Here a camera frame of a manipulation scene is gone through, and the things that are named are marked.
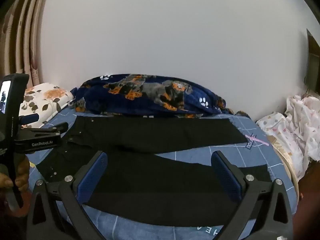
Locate floral white pillow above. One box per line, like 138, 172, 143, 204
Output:
19, 83, 74, 128

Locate white patterned crumpled cloth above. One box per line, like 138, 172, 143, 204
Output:
257, 95, 319, 180

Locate dark wall-mounted object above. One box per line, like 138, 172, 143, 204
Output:
304, 29, 320, 94

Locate blue grid bed sheet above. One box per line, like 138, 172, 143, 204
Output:
28, 108, 297, 239

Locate beige striped curtain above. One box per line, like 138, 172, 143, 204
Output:
1, 0, 46, 88

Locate navy dog print blanket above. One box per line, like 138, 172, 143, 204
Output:
68, 74, 251, 119

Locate person's left hand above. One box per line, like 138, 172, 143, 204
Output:
0, 154, 30, 218

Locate black pants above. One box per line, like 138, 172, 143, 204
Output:
36, 115, 272, 228

